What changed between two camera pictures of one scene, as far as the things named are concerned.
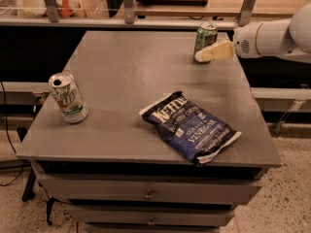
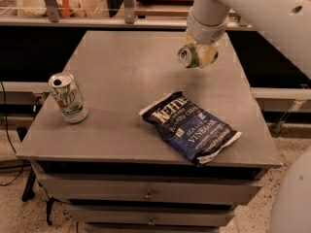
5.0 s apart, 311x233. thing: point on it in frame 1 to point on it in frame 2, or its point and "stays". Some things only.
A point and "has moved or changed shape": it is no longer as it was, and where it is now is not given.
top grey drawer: x=152 y=187 stays
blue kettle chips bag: x=196 y=132 stays
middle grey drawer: x=152 y=216 stays
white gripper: x=244 y=43 to x=206 y=30
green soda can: x=206 y=35 has moved or changed shape
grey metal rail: x=85 y=20 stays
